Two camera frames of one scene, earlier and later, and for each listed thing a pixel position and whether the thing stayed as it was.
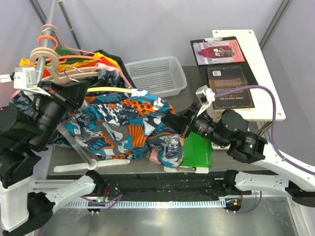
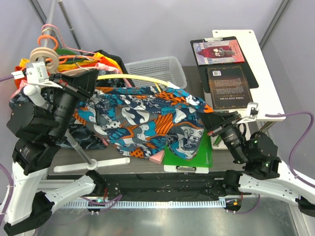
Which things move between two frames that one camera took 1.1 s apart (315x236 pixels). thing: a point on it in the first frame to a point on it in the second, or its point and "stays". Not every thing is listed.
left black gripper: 74,95 to 81,84
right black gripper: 178,122 to 214,121
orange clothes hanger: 64,57 stays
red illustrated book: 218,51 stays
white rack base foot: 95,165 stays
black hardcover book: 225,78 stays
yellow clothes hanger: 108,89 to 154,80
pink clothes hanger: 63,45 stays
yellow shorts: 67,67 stays
